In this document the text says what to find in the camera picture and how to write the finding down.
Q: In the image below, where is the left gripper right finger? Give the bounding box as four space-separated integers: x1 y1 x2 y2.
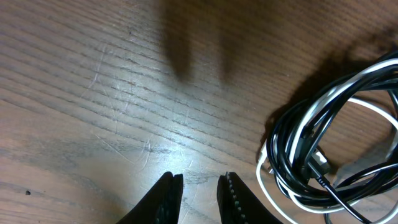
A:
217 172 282 224

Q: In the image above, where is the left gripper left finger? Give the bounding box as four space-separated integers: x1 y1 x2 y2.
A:
117 172 183 224

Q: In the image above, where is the white cable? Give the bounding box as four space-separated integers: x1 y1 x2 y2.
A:
256 58 398 224

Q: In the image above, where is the black cable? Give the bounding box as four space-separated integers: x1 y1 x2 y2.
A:
266 51 398 224

